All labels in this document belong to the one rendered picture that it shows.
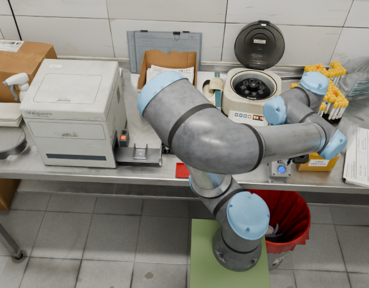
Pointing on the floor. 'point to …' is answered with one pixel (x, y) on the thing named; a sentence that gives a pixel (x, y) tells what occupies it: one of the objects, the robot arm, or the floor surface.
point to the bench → (169, 161)
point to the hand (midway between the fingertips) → (286, 164)
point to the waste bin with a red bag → (285, 222)
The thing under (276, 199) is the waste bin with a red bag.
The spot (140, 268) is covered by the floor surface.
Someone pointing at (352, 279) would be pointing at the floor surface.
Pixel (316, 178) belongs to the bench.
